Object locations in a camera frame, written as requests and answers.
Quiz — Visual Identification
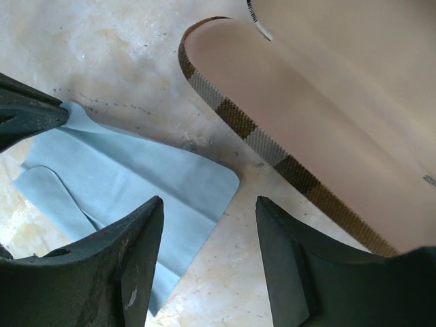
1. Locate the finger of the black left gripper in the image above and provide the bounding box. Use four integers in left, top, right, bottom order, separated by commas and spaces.
0, 74, 69, 151

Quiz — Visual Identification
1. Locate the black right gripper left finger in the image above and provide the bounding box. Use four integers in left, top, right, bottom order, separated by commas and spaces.
1, 196, 164, 326

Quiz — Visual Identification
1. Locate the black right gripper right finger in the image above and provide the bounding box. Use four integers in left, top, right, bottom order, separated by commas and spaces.
255, 196, 435, 326

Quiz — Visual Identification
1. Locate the light blue cloth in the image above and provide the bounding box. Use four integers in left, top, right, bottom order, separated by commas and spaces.
14, 102, 240, 315

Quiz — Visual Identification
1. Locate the plaid brown glasses case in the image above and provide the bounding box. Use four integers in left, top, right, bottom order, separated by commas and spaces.
178, 1, 435, 256

